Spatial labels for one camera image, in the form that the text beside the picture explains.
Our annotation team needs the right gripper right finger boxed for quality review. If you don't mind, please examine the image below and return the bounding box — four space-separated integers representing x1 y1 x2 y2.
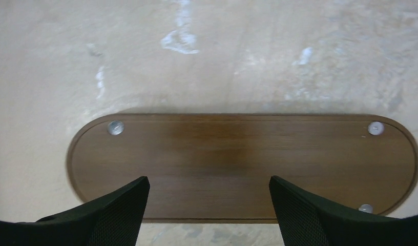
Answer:
269 176 418 245

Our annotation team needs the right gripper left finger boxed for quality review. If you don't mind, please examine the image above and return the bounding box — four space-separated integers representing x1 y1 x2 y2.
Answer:
0 176 150 245

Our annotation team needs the oval wooden tray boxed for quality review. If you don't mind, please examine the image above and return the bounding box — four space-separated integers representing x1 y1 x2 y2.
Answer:
66 114 418 223

